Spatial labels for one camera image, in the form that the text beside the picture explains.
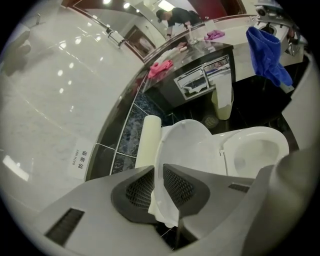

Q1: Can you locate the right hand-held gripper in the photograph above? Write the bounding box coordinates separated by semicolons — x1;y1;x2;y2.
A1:
254;0;305;57

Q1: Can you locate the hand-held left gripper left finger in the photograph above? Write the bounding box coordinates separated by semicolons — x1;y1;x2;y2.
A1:
37;164;177;256

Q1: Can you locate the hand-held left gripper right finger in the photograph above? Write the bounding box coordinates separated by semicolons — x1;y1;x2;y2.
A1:
163;163;258;256

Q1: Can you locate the blue cleaning cloth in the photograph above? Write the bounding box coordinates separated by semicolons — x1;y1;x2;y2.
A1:
246;26;293;87

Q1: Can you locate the white toilet lid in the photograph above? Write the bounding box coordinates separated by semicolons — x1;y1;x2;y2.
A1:
147;119;213;228

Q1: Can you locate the white ceramic toilet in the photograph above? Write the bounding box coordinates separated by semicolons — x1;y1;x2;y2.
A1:
159;124;290;179

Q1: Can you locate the chrome toilet paper holder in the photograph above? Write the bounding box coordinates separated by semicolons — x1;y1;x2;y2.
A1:
173;56;233;109

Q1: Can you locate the purple cloth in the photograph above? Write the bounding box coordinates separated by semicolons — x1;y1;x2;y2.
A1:
203;29;226;41

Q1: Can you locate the round floor drain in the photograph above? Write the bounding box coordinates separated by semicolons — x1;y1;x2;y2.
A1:
201;114;220;129

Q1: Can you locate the clear drinking glass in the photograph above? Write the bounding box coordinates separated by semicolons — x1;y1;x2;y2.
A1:
187;26;201;45

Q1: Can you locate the marble vanity counter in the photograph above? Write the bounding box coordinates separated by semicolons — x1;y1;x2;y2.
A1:
144;14;308;108

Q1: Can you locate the beige waste bin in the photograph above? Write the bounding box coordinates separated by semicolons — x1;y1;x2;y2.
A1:
211;87;235;121

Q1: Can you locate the pink cloth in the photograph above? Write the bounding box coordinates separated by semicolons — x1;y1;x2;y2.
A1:
148;59;174;79

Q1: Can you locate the wood-framed wall mirror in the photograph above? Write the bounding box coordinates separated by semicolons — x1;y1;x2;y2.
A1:
62;0;258;61

